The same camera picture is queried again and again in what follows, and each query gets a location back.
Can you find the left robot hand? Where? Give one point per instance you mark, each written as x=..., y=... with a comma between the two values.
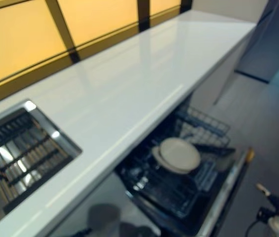
x=136, y=230

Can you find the cream round plate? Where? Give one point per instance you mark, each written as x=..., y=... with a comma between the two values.
x=180, y=153
x=157, y=154

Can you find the black built-in dishwasher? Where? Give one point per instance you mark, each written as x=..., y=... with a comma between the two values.
x=218, y=202

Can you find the narrow white cabinet door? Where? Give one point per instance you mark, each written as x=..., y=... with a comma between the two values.
x=104, y=192

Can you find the stainless steel kitchen sink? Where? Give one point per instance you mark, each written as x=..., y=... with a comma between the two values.
x=55, y=133

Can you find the black dish drying rack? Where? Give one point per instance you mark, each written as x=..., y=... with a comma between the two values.
x=25, y=158

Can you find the white end cabinet panel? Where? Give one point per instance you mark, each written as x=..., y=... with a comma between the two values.
x=218, y=79

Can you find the dark blue tall cabinet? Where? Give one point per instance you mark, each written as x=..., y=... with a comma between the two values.
x=270, y=44

